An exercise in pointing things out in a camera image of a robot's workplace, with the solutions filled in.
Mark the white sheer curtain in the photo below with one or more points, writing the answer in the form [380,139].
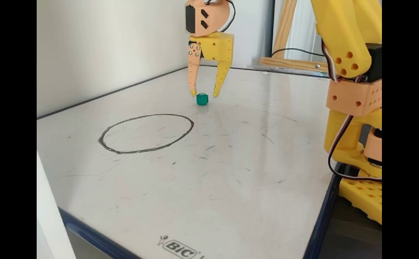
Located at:
[303,28]

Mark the wooden frame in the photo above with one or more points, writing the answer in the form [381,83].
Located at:
[288,64]

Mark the green cube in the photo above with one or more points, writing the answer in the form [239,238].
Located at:
[202,99]

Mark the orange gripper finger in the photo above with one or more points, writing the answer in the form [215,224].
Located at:
[193,68]

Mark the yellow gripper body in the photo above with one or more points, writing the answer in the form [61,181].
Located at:
[217,46]

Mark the white panel board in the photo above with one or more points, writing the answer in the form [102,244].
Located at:
[51,216]

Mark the dark vertical frame post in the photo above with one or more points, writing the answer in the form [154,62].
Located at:
[270,28]

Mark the whiteboard with blue frame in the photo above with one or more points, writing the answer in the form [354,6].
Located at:
[231,180]

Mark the black drawn circle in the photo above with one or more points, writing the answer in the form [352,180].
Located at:
[103,133]

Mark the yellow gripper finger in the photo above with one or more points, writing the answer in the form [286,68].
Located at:
[221,79]

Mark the yellow perforated robot base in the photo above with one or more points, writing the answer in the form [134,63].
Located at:
[367,198]

